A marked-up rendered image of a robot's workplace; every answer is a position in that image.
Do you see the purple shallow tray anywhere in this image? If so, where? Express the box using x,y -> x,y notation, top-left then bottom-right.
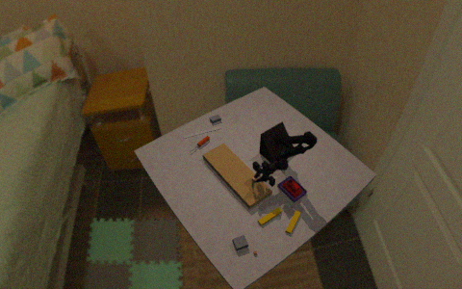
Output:
277,176 -> 307,202

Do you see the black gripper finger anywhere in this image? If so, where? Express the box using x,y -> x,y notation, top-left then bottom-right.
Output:
254,175 -> 267,182
254,169 -> 261,179

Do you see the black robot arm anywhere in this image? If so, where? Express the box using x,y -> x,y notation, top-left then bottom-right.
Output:
261,131 -> 317,172

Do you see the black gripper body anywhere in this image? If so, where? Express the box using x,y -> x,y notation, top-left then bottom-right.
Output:
253,162 -> 275,187

